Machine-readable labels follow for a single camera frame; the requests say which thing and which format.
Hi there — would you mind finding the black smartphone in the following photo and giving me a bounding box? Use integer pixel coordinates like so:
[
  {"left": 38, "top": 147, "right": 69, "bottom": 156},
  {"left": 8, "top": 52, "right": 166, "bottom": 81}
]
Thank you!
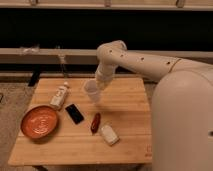
[{"left": 65, "top": 104, "right": 84, "bottom": 124}]

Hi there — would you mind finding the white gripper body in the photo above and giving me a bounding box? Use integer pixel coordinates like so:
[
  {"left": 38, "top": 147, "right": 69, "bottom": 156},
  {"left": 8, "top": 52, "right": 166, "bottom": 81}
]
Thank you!
[{"left": 95, "top": 65, "right": 115, "bottom": 90}]

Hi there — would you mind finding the long metal rail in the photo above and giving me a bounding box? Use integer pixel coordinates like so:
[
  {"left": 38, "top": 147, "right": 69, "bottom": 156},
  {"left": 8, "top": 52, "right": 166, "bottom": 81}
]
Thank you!
[{"left": 0, "top": 48, "right": 213, "bottom": 65}]

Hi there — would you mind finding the white squeeze bottle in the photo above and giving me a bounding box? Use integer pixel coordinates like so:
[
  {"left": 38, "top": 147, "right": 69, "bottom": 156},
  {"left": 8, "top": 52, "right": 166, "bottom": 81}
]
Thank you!
[{"left": 50, "top": 82, "right": 69, "bottom": 110}]

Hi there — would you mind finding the wooden table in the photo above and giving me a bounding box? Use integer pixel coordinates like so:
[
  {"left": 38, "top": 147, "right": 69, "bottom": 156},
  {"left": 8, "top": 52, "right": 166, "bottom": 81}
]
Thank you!
[{"left": 8, "top": 78, "right": 152, "bottom": 166}]

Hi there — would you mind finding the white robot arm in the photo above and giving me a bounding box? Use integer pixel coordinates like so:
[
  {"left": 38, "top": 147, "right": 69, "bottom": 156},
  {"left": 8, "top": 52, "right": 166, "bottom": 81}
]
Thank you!
[{"left": 95, "top": 40, "right": 213, "bottom": 171}]

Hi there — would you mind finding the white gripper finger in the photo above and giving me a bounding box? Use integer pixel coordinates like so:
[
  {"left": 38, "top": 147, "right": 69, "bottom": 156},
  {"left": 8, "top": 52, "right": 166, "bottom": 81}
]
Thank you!
[{"left": 95, "top": 87, "right": 103, "bottom": 100}]

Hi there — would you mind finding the red oblong object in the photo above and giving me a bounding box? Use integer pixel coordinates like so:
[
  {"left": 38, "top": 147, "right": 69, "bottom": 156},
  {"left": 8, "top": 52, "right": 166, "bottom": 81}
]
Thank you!
[{"left": 90, "top": 113, "right": 101, "bottom": 134}]

